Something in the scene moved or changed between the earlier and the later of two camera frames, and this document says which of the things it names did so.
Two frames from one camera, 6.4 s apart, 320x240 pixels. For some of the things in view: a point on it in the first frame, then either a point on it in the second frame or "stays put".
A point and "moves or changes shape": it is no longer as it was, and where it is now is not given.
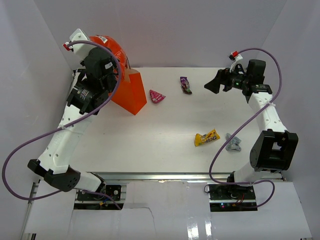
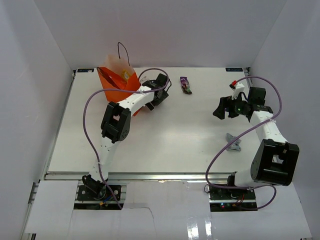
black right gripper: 222,75 to 225,103
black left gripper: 115,63 to 164,96
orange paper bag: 131,93 moves or changes shape
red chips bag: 112,45 moves or changes shape
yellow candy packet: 200,139 to 126,75
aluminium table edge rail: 152,176 stays put
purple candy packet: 185,85 stays put
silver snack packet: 234,144 stays put
